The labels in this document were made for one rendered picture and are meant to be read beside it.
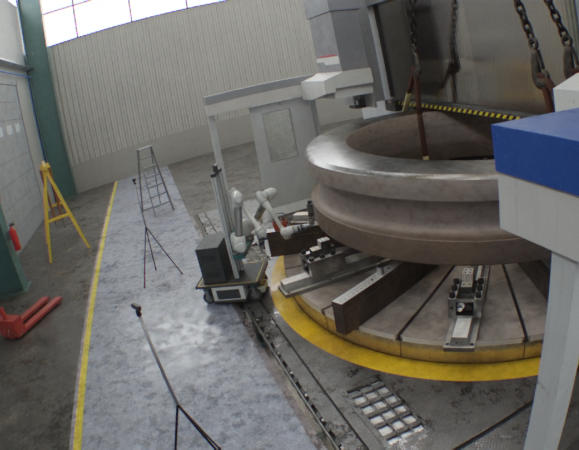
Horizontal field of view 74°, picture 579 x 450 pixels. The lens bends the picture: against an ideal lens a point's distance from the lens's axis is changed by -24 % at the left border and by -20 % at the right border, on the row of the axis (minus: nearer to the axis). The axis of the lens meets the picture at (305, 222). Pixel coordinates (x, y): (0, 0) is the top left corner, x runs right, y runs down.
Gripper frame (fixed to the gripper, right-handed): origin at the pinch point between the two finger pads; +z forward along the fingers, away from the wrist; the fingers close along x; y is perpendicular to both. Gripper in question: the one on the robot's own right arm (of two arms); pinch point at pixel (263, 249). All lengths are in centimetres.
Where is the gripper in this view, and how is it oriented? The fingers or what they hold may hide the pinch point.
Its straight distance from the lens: 633.0
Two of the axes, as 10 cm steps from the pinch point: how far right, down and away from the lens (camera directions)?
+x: -1.0, 3.5, -9.3
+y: -9.8, 1.3, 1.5
